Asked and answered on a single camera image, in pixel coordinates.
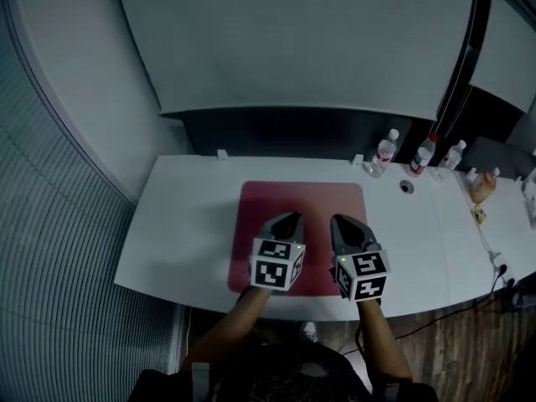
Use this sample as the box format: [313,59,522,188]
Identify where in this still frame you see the black floor cable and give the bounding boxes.
[393,278,520,341]

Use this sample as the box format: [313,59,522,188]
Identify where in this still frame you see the black power plug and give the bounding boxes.
[495,264,517,289]

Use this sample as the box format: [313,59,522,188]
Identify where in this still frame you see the small white roller blind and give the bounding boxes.
[467,0,536,116]

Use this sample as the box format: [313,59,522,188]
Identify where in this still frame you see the wide dark desk divider panel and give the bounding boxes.
[180,107,415,166]

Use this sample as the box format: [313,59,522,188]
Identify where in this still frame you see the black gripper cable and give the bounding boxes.
[353,322,368,358]

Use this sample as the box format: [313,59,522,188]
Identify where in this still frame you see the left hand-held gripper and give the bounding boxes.
[250,211,307,294]

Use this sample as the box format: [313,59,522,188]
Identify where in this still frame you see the clear water bottle red cap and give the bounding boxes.
[409,133,441,178]

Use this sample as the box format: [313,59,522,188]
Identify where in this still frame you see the red mat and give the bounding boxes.
[227,180,369,299]

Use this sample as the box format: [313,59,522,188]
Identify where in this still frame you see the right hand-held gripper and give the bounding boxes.
[330,214,392,302]

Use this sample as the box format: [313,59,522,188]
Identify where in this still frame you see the white charger cable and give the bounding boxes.
[455,173,510,274]

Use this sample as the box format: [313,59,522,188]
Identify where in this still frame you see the grey venetian blind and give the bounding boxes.
[0,10,186,402]

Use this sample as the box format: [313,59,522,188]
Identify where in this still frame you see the white desk leg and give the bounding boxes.
[168,302,188,377]

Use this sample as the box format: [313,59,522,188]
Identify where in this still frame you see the large white roller blind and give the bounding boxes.
[113,0,478,121]

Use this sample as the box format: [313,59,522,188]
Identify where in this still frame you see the orange drink bottle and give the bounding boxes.
[467,167,501,204]

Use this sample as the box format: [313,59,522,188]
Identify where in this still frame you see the narrow dark desk divider panel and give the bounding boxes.
[456,135,536,182]

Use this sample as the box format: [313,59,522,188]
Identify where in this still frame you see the person's right forearm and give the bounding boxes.
[355,296,415,381]

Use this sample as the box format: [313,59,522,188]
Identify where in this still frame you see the person's black patterned shirt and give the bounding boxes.
[137,340,439,402]

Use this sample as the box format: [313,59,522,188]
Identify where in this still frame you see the person's left forearm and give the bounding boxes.
[193,286,270,379]

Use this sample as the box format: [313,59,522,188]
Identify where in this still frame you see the clear water bottle white cap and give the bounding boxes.
[363,128,401,179]
[430,139,468,183]

